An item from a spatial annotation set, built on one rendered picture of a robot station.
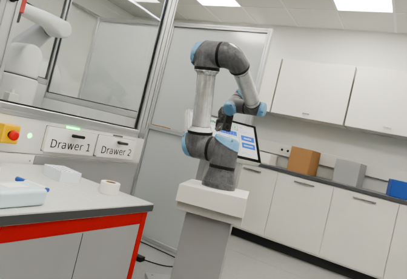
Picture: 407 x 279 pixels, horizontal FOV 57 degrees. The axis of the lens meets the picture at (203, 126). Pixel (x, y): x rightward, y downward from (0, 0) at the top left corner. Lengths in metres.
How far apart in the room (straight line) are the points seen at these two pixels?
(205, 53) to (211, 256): 0.86
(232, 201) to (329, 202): 2.78
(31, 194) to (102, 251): 0.35
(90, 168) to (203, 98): 0.69
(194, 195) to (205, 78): 0.52
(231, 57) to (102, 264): 0.94
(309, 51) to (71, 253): 4.53
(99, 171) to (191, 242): 0.66
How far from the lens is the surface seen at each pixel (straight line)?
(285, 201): 4.35
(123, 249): 1.38
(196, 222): 1.64
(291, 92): 4.82
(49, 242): 1.13
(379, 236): 4.22
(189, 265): 1.69
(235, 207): 1.54
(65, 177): 1.46
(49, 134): 1.76
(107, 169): 2.09
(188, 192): 1.56
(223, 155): 1.64
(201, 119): 1.70
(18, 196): 1.04
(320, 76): 4.79
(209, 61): 1.67
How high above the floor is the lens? 1.03
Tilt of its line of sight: 2 degrees up
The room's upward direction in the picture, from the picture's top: 13 degrees clockwise
